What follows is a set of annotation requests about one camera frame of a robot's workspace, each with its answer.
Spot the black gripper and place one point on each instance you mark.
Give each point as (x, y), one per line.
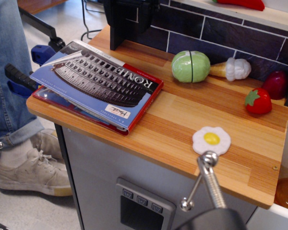
(120, 12)

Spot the Rome guide book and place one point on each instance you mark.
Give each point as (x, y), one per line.
(112, 91)

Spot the black chair base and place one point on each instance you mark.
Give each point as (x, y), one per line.
(55, 42)

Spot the green toy cabbage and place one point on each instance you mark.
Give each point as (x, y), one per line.
(190, 66)

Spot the toy ice cream cone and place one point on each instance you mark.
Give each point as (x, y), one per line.
(232, 69)

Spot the blue black bar clamp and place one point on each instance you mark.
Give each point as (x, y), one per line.
(21, 84)

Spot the red toy chili pepper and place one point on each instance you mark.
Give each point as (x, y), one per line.
(251, 4)

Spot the toy fried egg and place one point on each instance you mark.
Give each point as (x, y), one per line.
(213, 139)

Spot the beige sneaker behind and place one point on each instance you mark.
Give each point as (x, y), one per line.
(47, 141)

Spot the beige sneaker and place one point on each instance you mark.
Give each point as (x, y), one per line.
(26, 168)
(47, 141)

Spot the red toy strawberry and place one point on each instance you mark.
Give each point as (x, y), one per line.
(258, 101)

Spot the dark red toy fruit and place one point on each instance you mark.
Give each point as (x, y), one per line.
(276, 84)

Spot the grey toy kitchen cabinet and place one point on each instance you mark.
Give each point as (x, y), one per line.
(94, 167)

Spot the beige sneaker front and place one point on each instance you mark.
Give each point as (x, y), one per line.
(26, 168)

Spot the grey oven control panel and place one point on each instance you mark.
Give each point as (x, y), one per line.
(140, 209)

